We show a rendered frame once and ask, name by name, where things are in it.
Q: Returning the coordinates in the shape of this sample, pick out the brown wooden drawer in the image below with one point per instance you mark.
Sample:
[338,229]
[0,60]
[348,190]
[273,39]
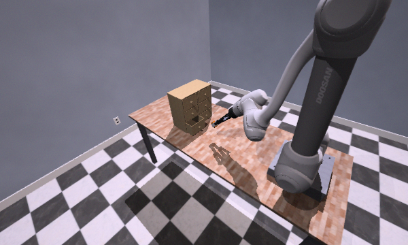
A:
[189,101]
[206,114]
[191,113]
[204,93]
[204,104]
[194,125]

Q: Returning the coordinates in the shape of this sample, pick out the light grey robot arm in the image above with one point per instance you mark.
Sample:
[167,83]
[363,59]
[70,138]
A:
[343,30]

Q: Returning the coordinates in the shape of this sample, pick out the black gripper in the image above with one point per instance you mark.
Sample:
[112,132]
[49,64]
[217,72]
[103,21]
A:
[229,115]

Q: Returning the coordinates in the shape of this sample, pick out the light wooden chest of drawers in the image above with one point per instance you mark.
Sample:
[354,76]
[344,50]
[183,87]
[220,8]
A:
[176,96]

